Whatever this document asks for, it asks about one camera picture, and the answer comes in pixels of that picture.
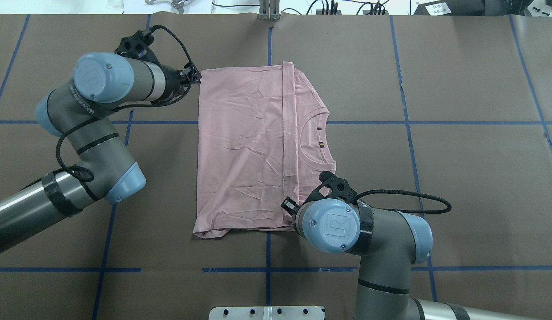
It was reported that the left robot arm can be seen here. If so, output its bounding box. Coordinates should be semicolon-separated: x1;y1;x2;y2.
0;52;201;254

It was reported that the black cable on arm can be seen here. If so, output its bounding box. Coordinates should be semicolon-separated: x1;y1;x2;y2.
356;189;452;215
56;25;201;183

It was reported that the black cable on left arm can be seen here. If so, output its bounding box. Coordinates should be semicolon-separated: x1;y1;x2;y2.
56;25;201;183

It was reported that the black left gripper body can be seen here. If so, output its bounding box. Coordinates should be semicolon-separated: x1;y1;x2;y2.
162;62;202;102

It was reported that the aluminium frame post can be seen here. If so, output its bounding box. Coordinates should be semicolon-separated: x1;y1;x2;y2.
259;0;281;21

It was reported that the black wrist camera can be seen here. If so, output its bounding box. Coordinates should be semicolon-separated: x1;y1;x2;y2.
114;29;160;65
306;171;357;204

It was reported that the blue tape line lengthwise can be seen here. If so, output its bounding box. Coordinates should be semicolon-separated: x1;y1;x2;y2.
91;16;152;320
388;16;438;302

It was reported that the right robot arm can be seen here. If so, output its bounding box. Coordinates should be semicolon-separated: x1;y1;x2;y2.
281;198;520;320

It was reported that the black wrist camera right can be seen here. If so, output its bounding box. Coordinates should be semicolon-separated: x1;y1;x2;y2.
306;171;357;204

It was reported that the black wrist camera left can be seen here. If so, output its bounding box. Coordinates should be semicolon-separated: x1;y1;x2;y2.
114;29;160;65

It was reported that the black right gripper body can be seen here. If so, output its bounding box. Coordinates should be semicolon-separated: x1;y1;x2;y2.
281;198;303;223

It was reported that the pink Snoopy t-shirt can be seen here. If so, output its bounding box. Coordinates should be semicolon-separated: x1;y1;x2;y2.
193;61;335;239

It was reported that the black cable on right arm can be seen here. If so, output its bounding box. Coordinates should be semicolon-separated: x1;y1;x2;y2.
356;189;452;215

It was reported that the blue tape line left lengthwise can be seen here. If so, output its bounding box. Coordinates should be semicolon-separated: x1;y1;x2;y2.
91;16;152;320

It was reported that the short blue tape centre mark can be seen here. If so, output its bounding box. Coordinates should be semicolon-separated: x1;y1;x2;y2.
267;27;274;66

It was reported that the white mounting plate with bolts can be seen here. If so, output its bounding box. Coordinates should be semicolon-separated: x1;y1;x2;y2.
208;305;326;320

